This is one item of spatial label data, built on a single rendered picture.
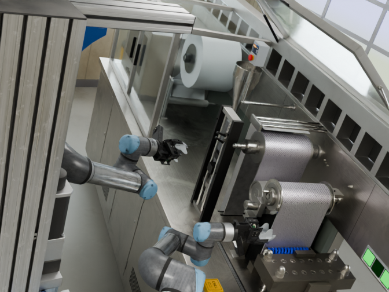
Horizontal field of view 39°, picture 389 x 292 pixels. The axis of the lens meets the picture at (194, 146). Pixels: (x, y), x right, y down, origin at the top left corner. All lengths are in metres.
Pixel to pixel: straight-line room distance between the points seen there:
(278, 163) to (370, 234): 0.49
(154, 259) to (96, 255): 1.82
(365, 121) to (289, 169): 0.40
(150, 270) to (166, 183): 1.02
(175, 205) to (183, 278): 0.88
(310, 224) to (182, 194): 0.69
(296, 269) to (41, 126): 1.40
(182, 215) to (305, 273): 0.64
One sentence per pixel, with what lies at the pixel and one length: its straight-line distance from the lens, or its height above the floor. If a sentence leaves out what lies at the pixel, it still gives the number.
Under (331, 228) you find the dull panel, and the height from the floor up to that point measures 1.12.
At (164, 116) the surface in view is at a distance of 3.03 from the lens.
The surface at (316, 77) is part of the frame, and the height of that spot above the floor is 1.61.
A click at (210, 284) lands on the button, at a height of 0.92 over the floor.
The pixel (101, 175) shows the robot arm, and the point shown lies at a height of 1.36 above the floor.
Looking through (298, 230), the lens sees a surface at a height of 1.12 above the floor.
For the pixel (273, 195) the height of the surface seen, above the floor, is 1.27.
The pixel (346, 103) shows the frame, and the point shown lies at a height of 1.62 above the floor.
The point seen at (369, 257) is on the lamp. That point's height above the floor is 1.19.
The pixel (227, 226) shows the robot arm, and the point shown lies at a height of 1.15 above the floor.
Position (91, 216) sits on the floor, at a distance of 3.93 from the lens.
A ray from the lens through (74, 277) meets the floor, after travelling 3.45.
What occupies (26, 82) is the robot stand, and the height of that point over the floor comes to 1.89.
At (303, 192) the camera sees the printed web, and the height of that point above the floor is 1.30.
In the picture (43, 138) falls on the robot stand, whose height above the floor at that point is 1.75.
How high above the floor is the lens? 2.36
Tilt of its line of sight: 27 degrees down
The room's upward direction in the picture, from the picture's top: 17 degrees clockwise
